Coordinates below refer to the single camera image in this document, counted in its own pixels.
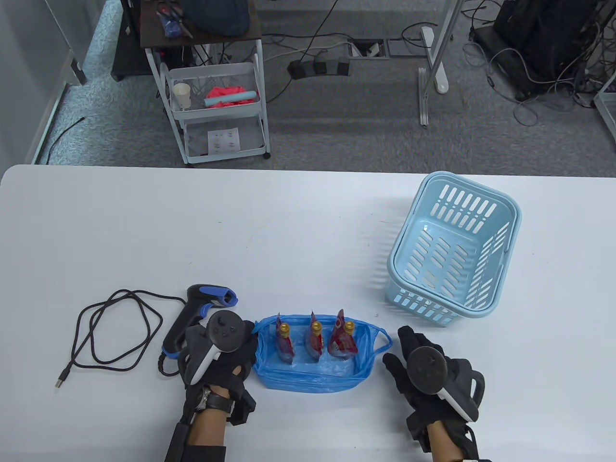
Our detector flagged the person's left hand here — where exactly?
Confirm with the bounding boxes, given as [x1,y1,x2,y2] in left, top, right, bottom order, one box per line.
[178,320,259,424]

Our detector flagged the person's right hand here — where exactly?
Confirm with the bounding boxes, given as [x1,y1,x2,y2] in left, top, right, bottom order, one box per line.
[383,326,485,451]

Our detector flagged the red ketchup package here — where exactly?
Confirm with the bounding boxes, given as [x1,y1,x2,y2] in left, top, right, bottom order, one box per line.
[275,315,295,362]
[328,309,359,359]
[306,312,325,362]

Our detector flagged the black blue barcode scanner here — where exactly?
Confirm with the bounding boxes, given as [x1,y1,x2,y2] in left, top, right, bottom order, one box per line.
[161,284,239,359]

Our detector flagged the blue plastic bag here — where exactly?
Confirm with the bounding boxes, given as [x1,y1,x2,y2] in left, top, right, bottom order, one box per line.
[253,314,393,394]

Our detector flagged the black scanner cable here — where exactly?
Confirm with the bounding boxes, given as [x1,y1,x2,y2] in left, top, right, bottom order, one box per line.
[54,288,193,389]

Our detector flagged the person's left forearm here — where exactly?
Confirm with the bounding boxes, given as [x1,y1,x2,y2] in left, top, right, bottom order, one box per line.
[185,411,229,462]

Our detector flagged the person's right forearm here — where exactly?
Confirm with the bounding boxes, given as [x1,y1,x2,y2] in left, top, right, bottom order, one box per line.
[427,423,462,462]

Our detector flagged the grey black hand controller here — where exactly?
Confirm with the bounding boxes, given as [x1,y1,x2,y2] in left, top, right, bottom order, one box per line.
[185,310,246,385]
[407,346,486,422]

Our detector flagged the light blue plastic basket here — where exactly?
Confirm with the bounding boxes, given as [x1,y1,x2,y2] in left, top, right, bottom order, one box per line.
[386,171,523,329]

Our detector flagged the printed paper sheet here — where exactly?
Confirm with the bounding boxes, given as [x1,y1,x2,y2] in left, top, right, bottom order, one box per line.
[208,128,241,154]

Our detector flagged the teal tube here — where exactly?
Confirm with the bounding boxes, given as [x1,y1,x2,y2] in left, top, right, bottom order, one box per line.
[203,90,258,108]

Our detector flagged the pink cloth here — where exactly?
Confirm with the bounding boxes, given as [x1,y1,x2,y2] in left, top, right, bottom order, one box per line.
[207,86,247,109]

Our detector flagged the white utility cart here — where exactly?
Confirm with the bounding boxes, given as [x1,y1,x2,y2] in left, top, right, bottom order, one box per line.
[140,0,271,167]

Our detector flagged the black cabinet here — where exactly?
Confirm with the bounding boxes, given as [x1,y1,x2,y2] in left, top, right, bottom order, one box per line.
[111,0,154,82]

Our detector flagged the floor socket box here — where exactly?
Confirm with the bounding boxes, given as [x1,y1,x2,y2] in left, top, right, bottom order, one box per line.
[347,38,390,60]

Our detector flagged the dark blue fabric bag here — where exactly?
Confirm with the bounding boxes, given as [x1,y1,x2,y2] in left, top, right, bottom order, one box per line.
[182,0,252,37]

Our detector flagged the white desk leg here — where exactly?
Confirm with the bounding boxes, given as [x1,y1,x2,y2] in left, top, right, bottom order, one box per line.
[418,0,465,94]

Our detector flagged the black equipment pile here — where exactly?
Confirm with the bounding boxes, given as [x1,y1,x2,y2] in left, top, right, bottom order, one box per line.
[469,0,616,102]

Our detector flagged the thin black floor cable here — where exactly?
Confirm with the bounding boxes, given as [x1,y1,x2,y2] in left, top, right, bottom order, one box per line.
[46,117,86,164]

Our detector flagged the grey metal rail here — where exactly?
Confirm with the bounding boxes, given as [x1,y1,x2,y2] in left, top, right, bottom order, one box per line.
[418,66,429,127]

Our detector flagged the tangle of floor cables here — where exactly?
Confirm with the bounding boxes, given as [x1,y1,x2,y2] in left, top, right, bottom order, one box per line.
[462,19,604,127]

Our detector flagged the white metal frame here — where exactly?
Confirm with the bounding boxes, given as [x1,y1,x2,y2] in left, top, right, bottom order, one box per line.
[593,72,616,140]

